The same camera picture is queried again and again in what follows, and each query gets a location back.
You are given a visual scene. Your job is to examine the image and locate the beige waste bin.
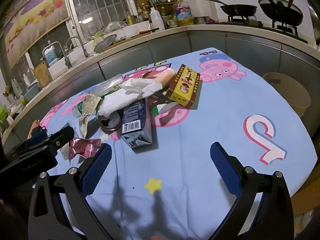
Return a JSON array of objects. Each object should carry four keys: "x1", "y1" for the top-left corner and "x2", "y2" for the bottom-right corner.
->
[{"x1": 262, "y1": 72, "x2": 311, "y2": 117}]

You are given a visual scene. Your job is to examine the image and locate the orange plastic loop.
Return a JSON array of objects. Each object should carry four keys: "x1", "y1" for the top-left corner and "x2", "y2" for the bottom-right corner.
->
[{"x1": 29, "y1": 120, "x2": 42, "y2": 139}]

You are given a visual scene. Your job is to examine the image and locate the barred kitchen window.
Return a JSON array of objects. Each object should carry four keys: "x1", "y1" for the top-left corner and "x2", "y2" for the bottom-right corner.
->
[{"x1": 62, "y1": 0, "x2": 137, "y2": 30}]

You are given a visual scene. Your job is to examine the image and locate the upright wooden cutting board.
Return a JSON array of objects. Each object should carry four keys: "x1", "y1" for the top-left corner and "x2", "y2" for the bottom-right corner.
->
[{"x1": 33, "y1": 60, "x2": 53, "y2": 87}]

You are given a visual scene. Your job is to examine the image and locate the silver wrapper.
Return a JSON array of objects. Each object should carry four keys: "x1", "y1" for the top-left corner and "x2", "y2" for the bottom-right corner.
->
[{"x1": 79, "y1": 94, "x2": 102, "y2": 138}]

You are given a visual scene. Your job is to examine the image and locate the cartoon pig printed tablecloth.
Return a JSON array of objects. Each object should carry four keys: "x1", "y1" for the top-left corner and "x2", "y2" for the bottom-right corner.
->
[{"x1": 27, "y1": 47, "x2": 311, "y2": 240}]

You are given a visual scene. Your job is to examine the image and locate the clear plastic wrapper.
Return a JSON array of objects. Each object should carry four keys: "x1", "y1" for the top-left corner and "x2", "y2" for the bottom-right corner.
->
[{"x1": 96, "y1": 74, "x2": 124, "y2": 97}]

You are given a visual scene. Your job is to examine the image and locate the dark blue drink carton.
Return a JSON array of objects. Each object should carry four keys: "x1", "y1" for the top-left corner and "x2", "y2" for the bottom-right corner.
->
[{"x1": 121, "y1": 99, "x2": 153, "y2": 148}]

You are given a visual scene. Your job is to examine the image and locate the green drink can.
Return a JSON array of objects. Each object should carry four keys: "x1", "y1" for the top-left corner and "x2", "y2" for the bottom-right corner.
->
[{"x1": 97, "y1": 111, "x2": 122, "y2": 132}]

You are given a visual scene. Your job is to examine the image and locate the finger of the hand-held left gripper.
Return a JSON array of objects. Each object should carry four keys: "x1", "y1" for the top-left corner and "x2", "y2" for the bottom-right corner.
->
[
  {"x1": 46, "y1": 126, "x2": 75, "y2": 153},
  {"x1": 25, "y1": 127, "x2": 49, "y2": 148}
]

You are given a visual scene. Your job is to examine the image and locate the pink foil wrapper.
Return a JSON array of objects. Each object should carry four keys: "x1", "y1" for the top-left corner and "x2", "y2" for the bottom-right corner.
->
[{"x1": 68, "y1": 138, "x2": 102, "y2": 159}]

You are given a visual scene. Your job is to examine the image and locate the black frying pan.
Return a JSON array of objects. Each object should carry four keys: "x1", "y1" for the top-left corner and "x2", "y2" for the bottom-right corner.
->
[{"x1": 205, "y1": 0, "x2": 258, "y2": 16}]

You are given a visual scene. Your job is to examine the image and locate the white detergent bottle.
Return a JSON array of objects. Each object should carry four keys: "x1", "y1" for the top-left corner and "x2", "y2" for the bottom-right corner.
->
[{"x1": 43, "y1": 44, "x2": 60, "y2": 67}]

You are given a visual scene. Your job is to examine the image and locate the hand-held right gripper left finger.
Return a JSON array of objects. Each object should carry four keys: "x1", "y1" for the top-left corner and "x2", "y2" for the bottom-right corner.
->
[{"x1": 27, "y1": 143, "x2": 113, "y2": 240}]

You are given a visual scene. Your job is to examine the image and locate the large cooking oil bottle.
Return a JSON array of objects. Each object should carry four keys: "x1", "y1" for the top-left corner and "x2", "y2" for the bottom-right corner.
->
[{"x1": 173, "y1": 0, "x2": 195, "y2": 27}]

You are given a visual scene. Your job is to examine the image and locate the white rectangular basin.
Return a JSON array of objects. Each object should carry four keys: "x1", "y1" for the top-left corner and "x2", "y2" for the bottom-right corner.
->
[{"x1": 104, "y1": 21, "x2": 150, "y2": 39}]

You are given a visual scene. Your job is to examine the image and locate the white plastic jug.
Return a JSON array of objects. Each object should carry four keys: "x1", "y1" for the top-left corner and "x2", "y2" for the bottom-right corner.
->
[{"x1": 149, "y1": 7, "x2": 165, "y2": 30}]

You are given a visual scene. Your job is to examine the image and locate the steel kitchen faucet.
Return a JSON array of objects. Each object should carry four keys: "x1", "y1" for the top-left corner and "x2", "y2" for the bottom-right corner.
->
[
  {"x1": 65, "y1": 36, "x2": 88, "y2": 58},
  {"x1": 42, "y1": 41, "x2": 72, "y2": 68}
]

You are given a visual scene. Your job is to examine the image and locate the peach paper cup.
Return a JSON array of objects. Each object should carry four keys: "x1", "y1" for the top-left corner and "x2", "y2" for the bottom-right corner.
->
[{"x1": 139, "y1": 67, "x2": 175, "y2": 88}]

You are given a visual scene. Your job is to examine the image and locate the blue plastic basin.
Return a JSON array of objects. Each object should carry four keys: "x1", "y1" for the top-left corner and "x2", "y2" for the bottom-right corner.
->
[{"x1": 22, "y1": 82, "x2": 40, "y2": 100}]

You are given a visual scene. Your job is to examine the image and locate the fruit wall poster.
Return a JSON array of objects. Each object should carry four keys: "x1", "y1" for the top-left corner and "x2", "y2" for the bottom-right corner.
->
[{"x1": 4, "y1": 0, "x2": 70, "y2": 55}]

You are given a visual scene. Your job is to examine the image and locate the yellow and brown cardboard box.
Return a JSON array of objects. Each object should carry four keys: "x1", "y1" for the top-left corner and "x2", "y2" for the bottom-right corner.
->
[{"x1": 166, "y1": 64, "x2": 201, "y2": 107}]

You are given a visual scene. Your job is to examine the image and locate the row of sauce bottles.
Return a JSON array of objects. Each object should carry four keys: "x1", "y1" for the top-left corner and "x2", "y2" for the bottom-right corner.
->
[{"x1": 125, "y1": 4, "x2": 152, "y2": 25}]

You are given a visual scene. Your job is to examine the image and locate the round metal strainer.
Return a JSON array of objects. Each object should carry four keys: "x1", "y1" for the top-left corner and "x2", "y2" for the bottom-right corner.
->
[{"x1": 94, "y1": 34, "x2": 117, "y2": 53}]

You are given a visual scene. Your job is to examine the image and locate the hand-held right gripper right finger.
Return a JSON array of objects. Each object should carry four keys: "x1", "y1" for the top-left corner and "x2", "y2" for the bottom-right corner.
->
[{"x1": 209, "y1": 142, "x2": 293, "y2": 240}]

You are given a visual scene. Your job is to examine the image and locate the black gas stove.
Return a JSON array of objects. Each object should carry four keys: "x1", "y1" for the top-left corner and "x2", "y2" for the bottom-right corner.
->
[{"x1": 220, "y1": 15, "x2": 308, "y2": 43}]

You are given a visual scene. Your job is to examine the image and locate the white plastic bag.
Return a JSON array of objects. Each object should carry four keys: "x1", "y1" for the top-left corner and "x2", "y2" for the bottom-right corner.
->
[{"x1": 99, "y1": 78, "x2": 163, "y2": 117}]

